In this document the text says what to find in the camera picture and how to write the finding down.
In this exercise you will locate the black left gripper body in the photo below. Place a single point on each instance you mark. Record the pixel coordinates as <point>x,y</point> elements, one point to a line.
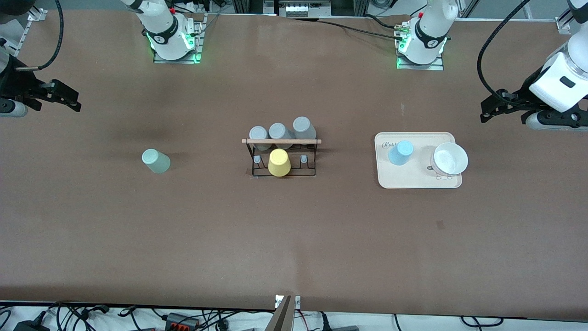
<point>522,96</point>

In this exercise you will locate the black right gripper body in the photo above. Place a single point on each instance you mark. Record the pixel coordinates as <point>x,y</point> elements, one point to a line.
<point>14,82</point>

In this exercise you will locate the mint green cup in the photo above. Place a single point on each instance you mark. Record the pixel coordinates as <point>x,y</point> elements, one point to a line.
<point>156,161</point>

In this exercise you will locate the light blue cup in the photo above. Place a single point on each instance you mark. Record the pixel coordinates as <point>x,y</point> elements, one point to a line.
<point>400,153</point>

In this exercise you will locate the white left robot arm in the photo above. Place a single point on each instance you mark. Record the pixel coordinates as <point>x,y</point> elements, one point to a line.
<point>429,43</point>

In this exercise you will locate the white bowl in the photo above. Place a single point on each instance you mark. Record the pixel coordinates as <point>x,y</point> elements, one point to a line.
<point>450,159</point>

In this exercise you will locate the cream plastic tray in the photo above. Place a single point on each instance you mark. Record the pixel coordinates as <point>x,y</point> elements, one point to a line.
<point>404,177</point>

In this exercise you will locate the grey cup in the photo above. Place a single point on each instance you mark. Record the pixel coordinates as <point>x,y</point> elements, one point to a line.
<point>259,136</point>
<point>304,128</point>
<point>279,133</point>

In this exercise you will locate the white device with slots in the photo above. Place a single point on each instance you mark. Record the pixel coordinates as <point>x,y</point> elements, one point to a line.
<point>303,9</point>

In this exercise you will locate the yellow cup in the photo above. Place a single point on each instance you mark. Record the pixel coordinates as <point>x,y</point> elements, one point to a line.
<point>279,163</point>

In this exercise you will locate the black power adapter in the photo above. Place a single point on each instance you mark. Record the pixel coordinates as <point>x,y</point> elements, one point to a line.
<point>32,326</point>

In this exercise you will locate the black orange terminal block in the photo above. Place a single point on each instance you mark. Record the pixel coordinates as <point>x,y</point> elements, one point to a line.
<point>181,322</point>

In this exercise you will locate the aluminium corner bracket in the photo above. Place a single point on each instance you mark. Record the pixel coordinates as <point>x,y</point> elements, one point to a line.
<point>562,25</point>
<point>36,14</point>

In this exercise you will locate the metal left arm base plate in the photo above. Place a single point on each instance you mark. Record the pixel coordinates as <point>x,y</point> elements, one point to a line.
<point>420,67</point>

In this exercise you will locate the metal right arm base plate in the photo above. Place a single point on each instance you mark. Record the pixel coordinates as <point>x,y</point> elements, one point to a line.
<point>198,32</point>

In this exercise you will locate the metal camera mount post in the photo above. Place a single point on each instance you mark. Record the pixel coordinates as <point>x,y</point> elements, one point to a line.
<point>282,317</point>

